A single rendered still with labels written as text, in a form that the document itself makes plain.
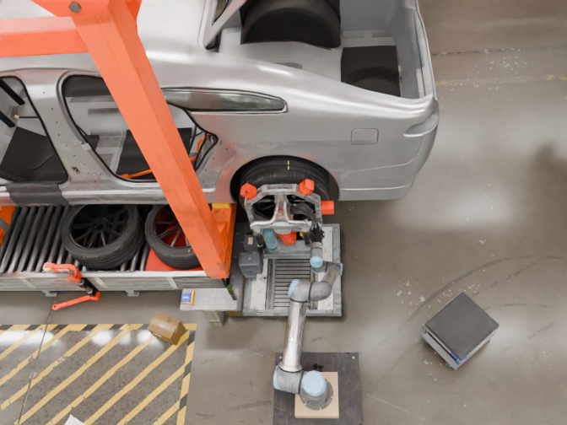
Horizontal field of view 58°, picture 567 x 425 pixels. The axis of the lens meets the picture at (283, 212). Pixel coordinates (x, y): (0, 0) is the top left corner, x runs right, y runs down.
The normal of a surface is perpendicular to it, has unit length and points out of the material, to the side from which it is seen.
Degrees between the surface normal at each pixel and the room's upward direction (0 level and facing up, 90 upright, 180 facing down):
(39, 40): 90
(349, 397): 0
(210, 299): 0
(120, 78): 90
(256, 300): 0
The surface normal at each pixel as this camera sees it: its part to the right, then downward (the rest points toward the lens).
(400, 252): -0.11, -0.54
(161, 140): -0.04, 0.84
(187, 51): 0.01, -0.38
